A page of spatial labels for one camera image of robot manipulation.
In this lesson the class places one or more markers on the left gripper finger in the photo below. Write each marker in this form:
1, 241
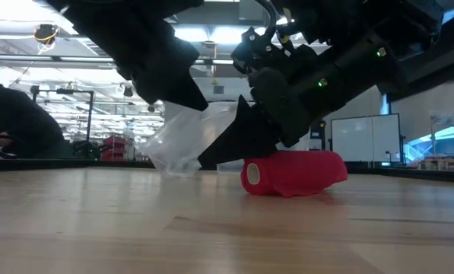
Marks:
162, 76

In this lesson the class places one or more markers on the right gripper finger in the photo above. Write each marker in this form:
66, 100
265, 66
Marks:
245, 141

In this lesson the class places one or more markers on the clear plastic storage box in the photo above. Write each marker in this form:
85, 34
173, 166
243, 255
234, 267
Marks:
230, 166

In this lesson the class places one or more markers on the white bandage core tube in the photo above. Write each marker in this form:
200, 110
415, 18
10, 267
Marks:
253, 174

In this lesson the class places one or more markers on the red mesh elastic bandage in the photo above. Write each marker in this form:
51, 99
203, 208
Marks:
299, 171

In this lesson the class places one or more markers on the clear plastic wrapper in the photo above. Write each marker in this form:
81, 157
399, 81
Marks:
181, 144

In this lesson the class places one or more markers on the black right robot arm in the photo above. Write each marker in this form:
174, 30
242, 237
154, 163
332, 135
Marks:
363, 19

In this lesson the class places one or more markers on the black equipment stand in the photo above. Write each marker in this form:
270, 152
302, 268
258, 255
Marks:
318, 133

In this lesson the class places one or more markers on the long ceiling light bar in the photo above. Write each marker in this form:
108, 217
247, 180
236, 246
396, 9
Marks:
78, 59

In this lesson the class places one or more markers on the yellow ceiling pendant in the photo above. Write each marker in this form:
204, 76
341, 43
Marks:
214, 81

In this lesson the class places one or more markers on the white board on stand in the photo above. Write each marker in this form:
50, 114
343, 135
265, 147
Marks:
363, 139

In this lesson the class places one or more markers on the red storage bin stack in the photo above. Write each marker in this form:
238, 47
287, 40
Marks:
114, 148

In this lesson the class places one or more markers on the dark background robot station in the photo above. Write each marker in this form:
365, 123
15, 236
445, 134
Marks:
86, 150

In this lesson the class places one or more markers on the person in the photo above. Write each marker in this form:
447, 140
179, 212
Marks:
21, 122

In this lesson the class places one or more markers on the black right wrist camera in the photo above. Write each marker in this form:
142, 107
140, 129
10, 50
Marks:
257, 53

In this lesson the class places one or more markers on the black background rig frame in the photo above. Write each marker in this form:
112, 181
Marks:
91, 114

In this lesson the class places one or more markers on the black table frame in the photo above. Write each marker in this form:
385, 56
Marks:
108, 164

